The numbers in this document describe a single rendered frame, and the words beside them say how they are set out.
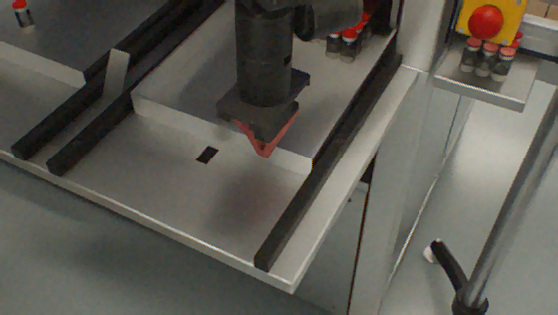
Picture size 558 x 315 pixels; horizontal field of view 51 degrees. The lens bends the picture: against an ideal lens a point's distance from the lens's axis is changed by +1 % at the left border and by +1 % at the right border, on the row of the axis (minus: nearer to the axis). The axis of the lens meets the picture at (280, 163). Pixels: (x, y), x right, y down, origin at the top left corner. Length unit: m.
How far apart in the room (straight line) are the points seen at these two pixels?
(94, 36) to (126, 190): 0.32
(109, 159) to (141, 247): 1.02
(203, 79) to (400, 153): 0.35
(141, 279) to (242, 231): 1.06
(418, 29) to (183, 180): 0.38
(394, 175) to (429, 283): 0.71
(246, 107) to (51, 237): 1.31
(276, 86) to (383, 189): 0.51
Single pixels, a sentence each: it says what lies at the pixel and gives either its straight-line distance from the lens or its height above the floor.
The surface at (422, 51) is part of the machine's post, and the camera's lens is 0.85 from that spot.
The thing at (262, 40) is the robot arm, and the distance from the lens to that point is 0.56.
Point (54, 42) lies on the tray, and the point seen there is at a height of 0.88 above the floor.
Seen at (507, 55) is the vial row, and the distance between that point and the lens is 0.86.
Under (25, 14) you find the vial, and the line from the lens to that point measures 0.98.
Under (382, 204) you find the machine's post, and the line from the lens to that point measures 1.09.
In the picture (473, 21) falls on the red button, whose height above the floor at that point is 1.00.
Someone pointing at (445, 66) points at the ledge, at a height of 0.88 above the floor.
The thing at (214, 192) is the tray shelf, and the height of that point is 0.88.
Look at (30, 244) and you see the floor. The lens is 1.86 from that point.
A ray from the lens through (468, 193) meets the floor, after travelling 1.92.
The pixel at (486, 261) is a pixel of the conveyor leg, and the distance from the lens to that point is 1.36.
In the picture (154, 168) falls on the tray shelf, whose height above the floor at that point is 0.88.
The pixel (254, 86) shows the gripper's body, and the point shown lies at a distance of 0.59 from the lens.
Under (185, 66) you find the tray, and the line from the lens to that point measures 0.87.
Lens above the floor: 1.41
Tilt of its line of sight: 47 degrees down
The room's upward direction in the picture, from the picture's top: straight up
